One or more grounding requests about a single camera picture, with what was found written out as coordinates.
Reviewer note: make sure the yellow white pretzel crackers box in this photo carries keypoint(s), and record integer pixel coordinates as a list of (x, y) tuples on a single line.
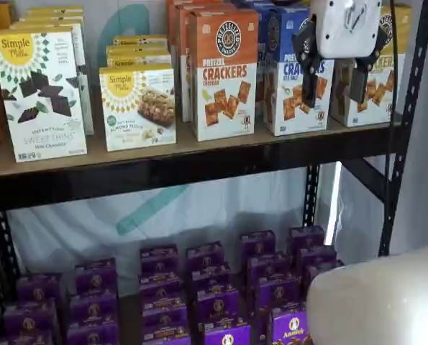
[(379, 113)]

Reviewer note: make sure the almond flour bars box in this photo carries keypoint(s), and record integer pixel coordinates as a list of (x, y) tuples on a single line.
[(138, 51), (138, 62), (138, 118), (140, 40)]

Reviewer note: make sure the grey white fabric curtain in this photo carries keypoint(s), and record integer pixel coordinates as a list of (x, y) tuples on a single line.
[(420, 143)]

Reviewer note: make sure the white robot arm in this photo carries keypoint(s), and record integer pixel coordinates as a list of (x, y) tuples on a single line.
[(379, 298)]

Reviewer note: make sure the black metal shelving rack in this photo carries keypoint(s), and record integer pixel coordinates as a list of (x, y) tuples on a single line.
[(163, 181)]

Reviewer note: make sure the brown wooden shelf board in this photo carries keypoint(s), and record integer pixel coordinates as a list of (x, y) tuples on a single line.
[(163, 151)]

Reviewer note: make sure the orange white pretzel crackers box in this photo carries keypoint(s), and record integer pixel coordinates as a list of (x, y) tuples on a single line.
[(173, 21), (228, 54), (185, 54)]

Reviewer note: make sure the purple Annie's snack box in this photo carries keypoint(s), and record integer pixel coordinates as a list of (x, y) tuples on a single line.
[(280, 292), (39, 287), (211, 282), (289, 328), (93, 307), (93, 334), (267, 266), (258, 243), (167, 336), (218, 307), (159, 285), (30, 318), (95, 275), (306, 239), (323, 273), (163, 311), (24, 338), (228, 336), (316, 259), (204, 257), (159, 258)]

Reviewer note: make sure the white backdrop with teal logo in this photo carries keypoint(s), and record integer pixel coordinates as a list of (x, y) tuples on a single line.
[(91, 219)]

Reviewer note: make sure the mint chocolate sweet thins box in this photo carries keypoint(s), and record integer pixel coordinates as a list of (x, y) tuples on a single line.
[(52, 18), (37, 108), (87, 93)]

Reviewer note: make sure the tan wooden shelf board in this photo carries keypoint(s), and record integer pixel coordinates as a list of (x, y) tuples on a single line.
[(129, 316)]

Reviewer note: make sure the blue white pretzel crackers box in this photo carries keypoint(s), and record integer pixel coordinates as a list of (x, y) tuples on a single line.
[(289, 118), (261, 72)]

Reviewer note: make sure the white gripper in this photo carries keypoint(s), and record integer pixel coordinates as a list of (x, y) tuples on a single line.
[(346, 32)]

